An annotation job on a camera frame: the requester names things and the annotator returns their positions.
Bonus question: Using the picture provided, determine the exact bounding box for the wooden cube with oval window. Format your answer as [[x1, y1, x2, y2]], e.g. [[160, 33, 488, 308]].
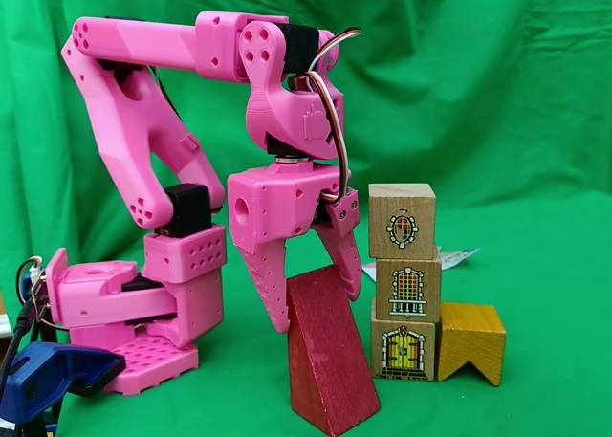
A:
[[367, 183, 439, 260]]

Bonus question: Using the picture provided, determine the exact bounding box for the red wooden wedge block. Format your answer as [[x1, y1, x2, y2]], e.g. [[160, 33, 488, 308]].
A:
[[285, 264, 383, 437]]

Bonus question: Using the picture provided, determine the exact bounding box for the paper picture of house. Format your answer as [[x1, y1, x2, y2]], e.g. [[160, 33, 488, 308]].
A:
[[361, 248, 481, 282]]

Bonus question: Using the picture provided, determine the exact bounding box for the wooden cube with balcony window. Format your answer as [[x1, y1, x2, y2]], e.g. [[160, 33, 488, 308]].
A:
[[375, 256, 443, 322]]

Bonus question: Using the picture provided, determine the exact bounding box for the wooden cube with door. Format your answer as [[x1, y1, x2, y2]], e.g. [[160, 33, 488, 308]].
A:
[[370, 296, 437, 382]]

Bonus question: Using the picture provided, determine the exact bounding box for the yellow notched wooden block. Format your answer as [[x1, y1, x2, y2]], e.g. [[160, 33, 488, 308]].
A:
[[437, 301, 507, 387]]

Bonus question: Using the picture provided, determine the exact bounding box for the green cloth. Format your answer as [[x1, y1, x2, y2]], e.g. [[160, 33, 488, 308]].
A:
[[0, 0, 612, 437]]

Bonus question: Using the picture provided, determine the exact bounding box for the motor control board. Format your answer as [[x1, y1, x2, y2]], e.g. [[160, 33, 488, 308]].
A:
[[18, 259, 56, 324]]

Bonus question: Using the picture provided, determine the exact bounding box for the blue clamp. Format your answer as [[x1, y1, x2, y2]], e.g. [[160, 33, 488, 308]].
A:
[[0, 340, 128, 437]]

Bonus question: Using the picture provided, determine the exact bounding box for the brown and white box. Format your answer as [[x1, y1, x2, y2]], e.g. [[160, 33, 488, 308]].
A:
[[0, 288, 12, 338]]

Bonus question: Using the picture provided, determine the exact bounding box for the black red white servo cable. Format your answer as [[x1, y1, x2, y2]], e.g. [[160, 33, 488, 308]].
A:
[[295, 71, 351, 205], [146, 65, 184, 119], [18, 256, 49, 285], [308, 28, 364, 82]]

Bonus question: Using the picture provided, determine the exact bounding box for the thick black cable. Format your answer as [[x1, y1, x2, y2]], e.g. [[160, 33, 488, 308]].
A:
[[0, 301, 42, 395]]

